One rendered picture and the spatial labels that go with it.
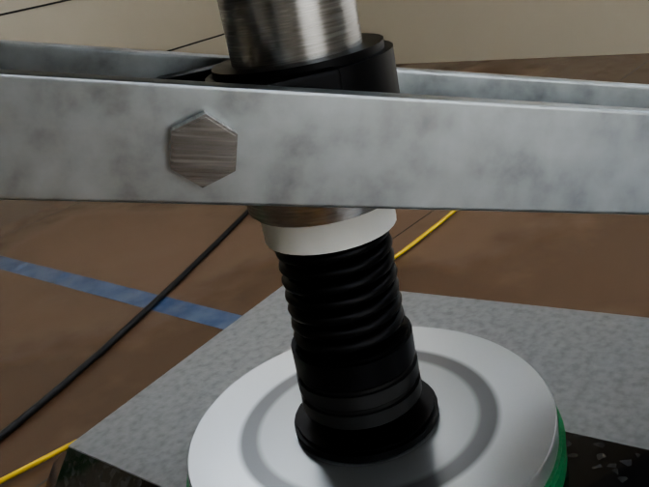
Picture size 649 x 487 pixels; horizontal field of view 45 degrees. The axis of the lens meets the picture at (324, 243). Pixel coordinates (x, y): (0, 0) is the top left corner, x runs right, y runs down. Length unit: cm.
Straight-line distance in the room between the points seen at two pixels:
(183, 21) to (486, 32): 227
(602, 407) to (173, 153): 31
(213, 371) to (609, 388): 28
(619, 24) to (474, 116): 533
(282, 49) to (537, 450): 24
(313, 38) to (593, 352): 30
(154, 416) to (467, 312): 25
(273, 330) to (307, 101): 34
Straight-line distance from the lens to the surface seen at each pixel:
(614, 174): 39
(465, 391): 47
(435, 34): 631
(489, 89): 47
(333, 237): 37
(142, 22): 597
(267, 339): 63
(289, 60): 35
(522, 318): 60
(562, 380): 53
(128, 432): 56
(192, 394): 58
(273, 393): 50
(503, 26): 601
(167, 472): 51
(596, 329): 58
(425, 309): 63
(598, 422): 49
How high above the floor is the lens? 114
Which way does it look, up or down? 22 degrees down
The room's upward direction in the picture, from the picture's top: 11 degrees counter-clockwise
